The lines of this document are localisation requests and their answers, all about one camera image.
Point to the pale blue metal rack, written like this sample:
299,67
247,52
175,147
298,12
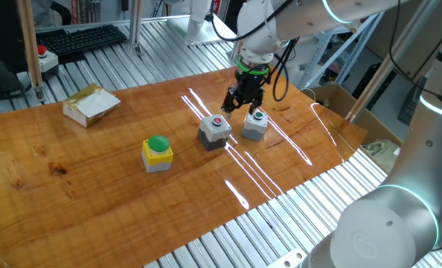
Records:
356,50

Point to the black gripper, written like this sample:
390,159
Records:
250,87

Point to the grey red-button box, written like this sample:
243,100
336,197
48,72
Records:
213,134

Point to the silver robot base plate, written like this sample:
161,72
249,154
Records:
288,260

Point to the red emergency stop box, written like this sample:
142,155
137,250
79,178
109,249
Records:
48,61

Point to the small cardboard box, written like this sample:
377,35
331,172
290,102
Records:
91,106

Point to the light grey green-button box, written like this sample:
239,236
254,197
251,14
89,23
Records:
253,128

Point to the aluminium profile post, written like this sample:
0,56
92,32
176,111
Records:
135,22

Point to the brown cardboard box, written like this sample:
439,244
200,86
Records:
370,119

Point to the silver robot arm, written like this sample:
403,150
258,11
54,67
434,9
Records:
410,167

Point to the wood-grain table mat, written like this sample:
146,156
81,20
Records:
94,193

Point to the white machine pedestal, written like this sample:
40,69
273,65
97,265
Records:
198,15

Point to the black computer keyboard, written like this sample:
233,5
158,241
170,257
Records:
83,39

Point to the black monitor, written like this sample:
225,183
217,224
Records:
1,37

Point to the yellow green mushroom-button box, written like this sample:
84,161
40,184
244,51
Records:
157,158

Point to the wooden post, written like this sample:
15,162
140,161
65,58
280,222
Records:
384,67
29,44

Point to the crumpled plastic bag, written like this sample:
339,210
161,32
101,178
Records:
381,152

